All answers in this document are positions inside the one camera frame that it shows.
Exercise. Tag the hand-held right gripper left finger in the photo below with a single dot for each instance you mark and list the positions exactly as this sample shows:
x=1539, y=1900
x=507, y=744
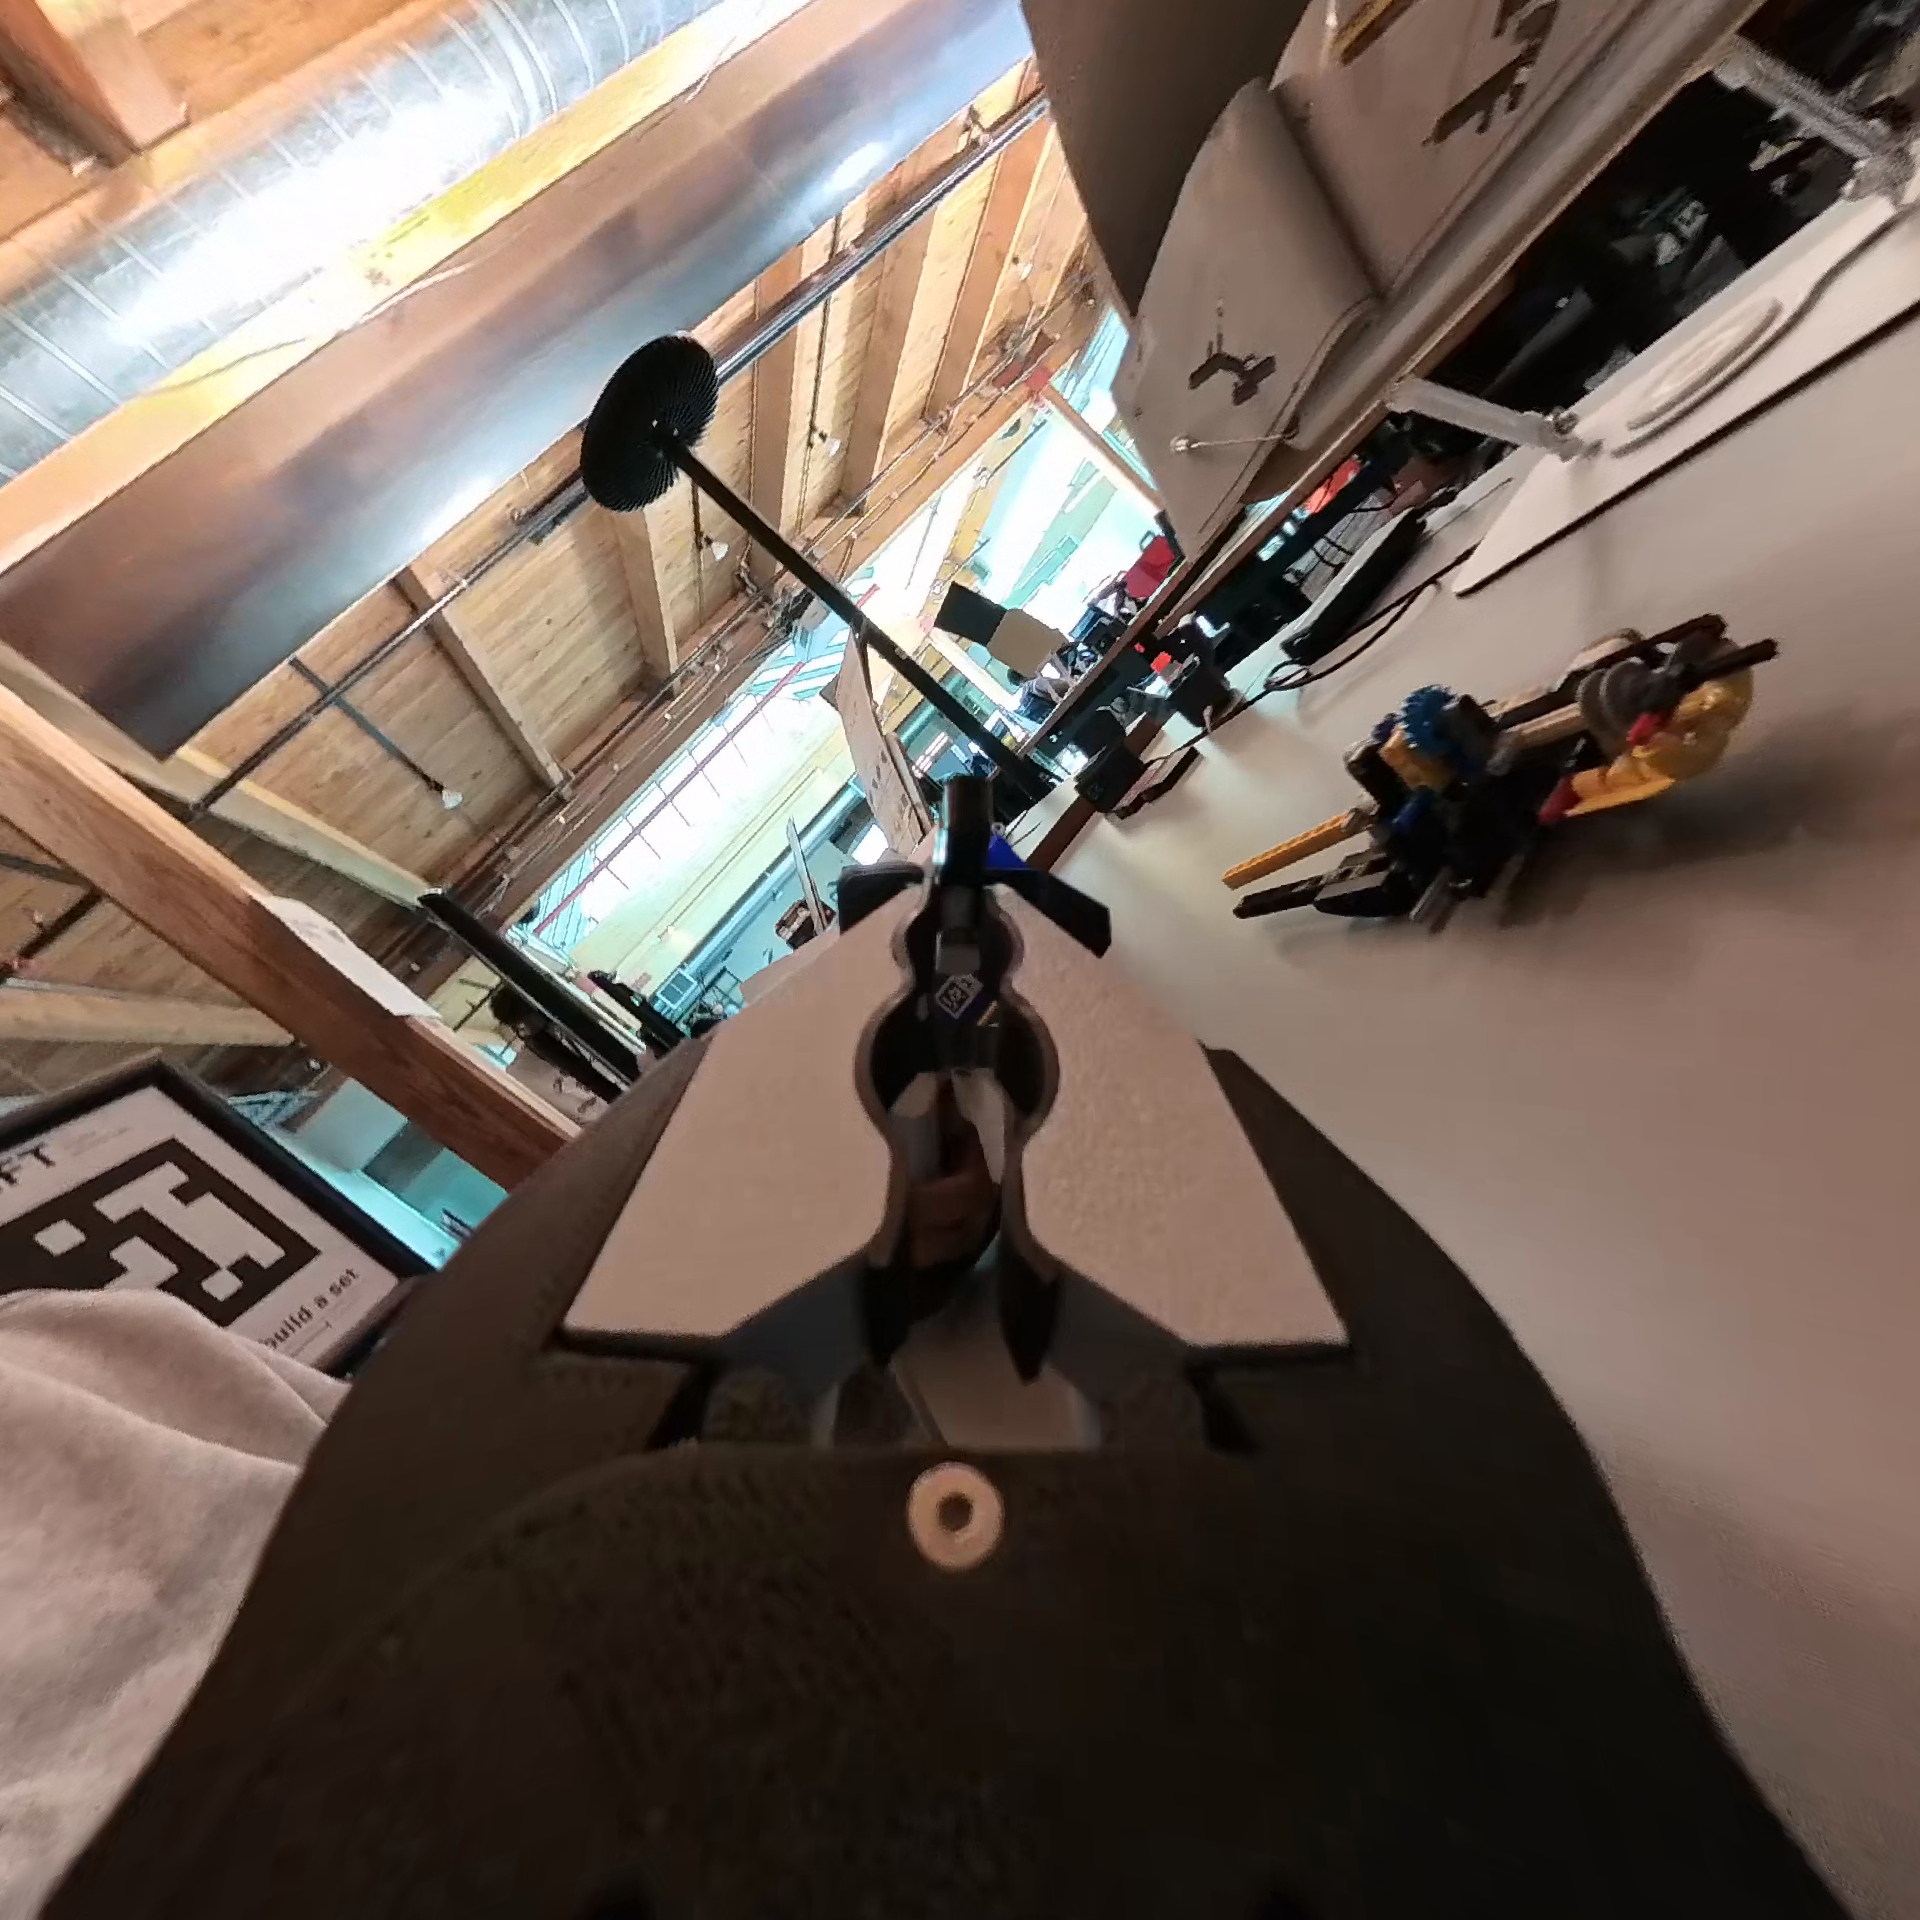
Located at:
x=734, y=1184

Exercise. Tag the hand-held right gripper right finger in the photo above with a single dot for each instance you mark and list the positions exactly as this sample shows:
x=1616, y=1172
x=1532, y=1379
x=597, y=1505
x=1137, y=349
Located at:
x=1155, y=1184

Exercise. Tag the multicoloured lego assembly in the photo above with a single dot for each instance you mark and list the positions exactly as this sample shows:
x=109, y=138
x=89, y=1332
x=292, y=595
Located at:
x=1499, y=764

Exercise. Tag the black box device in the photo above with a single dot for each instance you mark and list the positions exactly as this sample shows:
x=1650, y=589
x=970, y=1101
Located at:
x=1097, y=751

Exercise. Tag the black charger block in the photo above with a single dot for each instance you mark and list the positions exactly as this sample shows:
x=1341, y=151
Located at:
x=1196, y=674

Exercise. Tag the framed black-and-white tag card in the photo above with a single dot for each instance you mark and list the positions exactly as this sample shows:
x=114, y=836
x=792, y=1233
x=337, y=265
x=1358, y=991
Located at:
x=180, y=1213

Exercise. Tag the black power adapter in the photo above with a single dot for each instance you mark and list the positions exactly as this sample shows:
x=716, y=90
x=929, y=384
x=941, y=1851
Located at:
x=1358, y=578

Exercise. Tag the person's grey sweater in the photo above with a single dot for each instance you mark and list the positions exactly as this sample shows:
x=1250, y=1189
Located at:
x=120, y=1576

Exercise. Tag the black ribbed disc on rod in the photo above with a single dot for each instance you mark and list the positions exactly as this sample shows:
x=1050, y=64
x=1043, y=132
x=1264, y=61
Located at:
x=648, y=427

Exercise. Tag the white tag board stand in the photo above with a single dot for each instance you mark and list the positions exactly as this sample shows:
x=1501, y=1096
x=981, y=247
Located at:
x=1276, y=255

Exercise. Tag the white base board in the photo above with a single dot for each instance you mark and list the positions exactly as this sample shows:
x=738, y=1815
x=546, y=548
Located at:
x=1723, y=404

